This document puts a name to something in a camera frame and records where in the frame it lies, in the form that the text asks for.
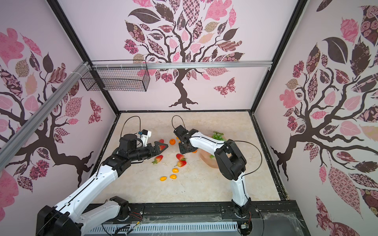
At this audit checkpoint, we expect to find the strawberry centre lower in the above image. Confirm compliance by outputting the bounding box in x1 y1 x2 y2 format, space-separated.
176 160 187 167

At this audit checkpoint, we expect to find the strawberry centre upper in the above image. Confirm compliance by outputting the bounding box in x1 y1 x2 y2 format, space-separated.
176 153 186 161

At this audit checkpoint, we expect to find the white slotted cable duct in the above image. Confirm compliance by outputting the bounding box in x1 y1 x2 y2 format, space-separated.
86 222 240 236

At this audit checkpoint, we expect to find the strawberry lone left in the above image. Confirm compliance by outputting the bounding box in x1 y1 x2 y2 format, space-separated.
152 155 163 164

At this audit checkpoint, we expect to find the aluminium rail wall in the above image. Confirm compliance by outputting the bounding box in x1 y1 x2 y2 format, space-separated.
92 61 273 69
1 62 91 170

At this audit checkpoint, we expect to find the black base frame rail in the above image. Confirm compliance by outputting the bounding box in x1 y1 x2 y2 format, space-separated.
54 200 311 236

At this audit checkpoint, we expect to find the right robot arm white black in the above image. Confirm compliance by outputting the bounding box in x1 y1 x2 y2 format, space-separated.
174 125 252 218

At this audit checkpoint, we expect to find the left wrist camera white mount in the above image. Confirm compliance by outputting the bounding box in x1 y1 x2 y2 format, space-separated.
139 129 152 147

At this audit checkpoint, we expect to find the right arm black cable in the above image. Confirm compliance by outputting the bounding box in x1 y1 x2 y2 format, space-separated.
171 114 265 236

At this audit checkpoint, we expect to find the green grape bunch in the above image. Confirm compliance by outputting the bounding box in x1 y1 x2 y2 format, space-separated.
212 131 226 141

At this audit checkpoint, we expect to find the black wire basket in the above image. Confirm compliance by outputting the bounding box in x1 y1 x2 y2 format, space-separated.
81 59 150 92

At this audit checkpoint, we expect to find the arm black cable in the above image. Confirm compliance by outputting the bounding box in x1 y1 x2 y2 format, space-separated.
171 114 265 236
119 115 142 139

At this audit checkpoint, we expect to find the aluminium rail back wall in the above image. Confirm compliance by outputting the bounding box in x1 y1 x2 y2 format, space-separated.
92 61 273 69

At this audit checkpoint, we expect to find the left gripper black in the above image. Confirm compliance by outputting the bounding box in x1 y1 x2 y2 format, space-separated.
129 141 169 161

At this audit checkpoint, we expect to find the aluminium rail left wall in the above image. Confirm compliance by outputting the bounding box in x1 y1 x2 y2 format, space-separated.
1 62 91 170

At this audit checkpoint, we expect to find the pink petal-shaped fruit bowl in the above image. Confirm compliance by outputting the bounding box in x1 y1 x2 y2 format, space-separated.
199 140 219 169

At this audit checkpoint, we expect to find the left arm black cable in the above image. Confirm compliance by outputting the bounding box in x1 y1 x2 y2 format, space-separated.
119 115 142 139

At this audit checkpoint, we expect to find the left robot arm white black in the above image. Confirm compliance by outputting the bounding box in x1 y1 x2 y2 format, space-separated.
36 134 168 236

